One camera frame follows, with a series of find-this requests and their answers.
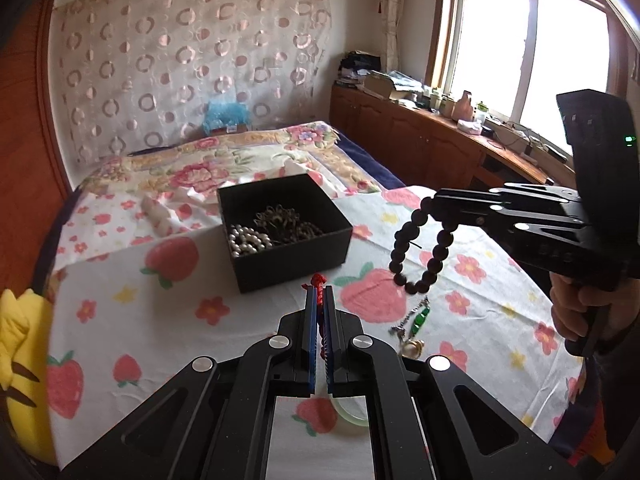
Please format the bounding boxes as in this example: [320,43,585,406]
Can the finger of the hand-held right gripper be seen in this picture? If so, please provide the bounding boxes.
[437,207,587,237]
[433,185,584,212]

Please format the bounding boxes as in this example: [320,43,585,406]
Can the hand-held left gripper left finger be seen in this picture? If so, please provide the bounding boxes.
[60,286,321,480]

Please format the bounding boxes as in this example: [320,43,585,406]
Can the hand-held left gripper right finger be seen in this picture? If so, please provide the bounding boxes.
[322,286,576,480]

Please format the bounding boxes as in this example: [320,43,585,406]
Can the red knotted cord bracelet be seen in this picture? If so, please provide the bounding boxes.
[302,273,332,363]

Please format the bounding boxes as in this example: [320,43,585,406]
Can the black cardboard box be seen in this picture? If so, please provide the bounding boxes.
[216,174,354,294]

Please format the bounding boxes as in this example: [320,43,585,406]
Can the dark wooden bead bracelet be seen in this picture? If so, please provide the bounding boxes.
[388,197,457,295]

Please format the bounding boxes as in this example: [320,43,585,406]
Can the pearl bead necklace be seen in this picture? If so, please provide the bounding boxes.
[227,224,274,259]

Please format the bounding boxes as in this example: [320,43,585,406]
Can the dark metal necklace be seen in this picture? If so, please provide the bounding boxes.
[253,203,326,247]

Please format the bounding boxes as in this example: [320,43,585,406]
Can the person's right hand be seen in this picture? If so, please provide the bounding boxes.
[550,272,602,345]

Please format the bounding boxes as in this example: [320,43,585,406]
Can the pale green jade bangle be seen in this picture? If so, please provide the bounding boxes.
[329,395,371,429]

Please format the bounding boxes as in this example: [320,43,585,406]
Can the small gold pendant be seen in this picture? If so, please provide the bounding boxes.
[399,337,427,362]

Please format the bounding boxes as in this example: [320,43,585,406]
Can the pink bottle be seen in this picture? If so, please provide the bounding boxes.
[454,90,476,122]

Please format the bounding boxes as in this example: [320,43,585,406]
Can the long wooden cabinet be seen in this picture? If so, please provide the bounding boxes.
[329,82,577,192]

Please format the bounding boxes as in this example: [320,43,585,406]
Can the strawberry print bed sheet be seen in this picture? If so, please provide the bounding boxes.
[46,179,587,473]

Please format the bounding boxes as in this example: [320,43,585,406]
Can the wood framed window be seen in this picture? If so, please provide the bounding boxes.
[425,0,632,162]

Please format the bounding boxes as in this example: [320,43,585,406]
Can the dark blue bedspread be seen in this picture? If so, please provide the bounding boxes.
[339,129,407,190]

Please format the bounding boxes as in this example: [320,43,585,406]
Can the beige flat carton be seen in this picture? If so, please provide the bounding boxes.
[362,71,427,104]

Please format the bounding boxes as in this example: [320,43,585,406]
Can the floral blanket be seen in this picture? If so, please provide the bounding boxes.
[75,120,387,213]

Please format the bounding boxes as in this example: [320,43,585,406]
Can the stack of dark clothes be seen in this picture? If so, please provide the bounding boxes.
[339,50,384,87]

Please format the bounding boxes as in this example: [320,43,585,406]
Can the pale patterned window curtain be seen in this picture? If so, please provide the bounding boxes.
[371,0,410,77]

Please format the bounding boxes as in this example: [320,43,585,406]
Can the blue fluffy mesh bag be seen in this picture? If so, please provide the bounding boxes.
[203,97,250,134]

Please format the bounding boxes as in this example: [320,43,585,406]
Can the yellow plush toy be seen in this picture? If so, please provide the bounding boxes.
[0,287,57,467]

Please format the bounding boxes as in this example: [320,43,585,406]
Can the brown wooden wardrobe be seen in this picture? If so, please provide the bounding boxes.
[0,0,77,303]

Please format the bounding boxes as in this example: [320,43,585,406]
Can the green stone pendant chain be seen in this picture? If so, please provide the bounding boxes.
[389,296,434,342]

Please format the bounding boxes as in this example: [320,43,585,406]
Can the circle pattern wall cloth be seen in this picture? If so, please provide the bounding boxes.
[51,0,334,167]

